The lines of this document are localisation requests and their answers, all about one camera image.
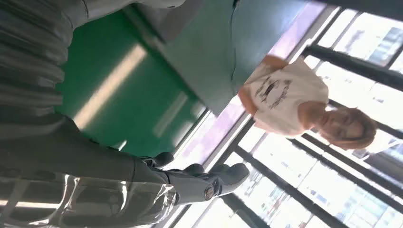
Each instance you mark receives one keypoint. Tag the black window frame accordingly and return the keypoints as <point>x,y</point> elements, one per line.
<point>355,66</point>

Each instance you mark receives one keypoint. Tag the green conveyor belt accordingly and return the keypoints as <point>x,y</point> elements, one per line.
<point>126,94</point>

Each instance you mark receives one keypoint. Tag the person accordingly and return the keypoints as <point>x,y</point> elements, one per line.
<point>283,94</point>

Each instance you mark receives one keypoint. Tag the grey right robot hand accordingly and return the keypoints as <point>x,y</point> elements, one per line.
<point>78,176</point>

